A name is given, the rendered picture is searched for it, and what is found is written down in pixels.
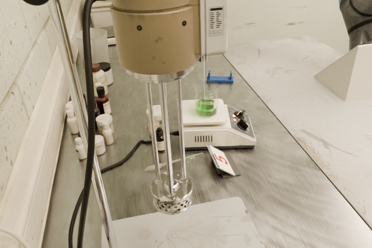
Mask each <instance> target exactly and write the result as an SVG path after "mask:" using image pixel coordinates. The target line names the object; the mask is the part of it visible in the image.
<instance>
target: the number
mask: <svg viewBox="0 0 372 248"><path fill-rule="evenodd" d="M210 148H211V150H212V151H213V154H214V156H215V158H216V160H217V162H218V165H219V167H221V168H223V169H225V170H227V171H229V172H231V173H233V172H232V170H231V168H230V166H229V164H228V162H227V161H226V159H225V157H224V155H223V153H222V152H221V151H219V150H217V149H216V148H214V147H212V146H210Z"/></svg>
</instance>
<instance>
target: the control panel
mask: <svg viewBox="0 0 372 248"><path fill-rule="evenodd" d="M227 108H228V113H229V119H230V123H231V128H232V129H235V130H237V131H239V132H241V133H243V134H246V135H248V136H250V137H252V138H255V136H254V133H253V130H252V127H251V123H250V120H249V116H248V115H247V114H243V116H244V120H245V121H246V122H247V123H248V125H249V128H248V129H247V131H243V130H241V129H240V128H238V126H237V123H238V122H239V121H240V119H239V118H238V117H236V116H235V117H234V116H233V115H235V114H234V112H235V111H238V110H236V109H234V108H232V107H230V106H228V105H227ZM234 119H236V121H235V120H234Z"/></svg>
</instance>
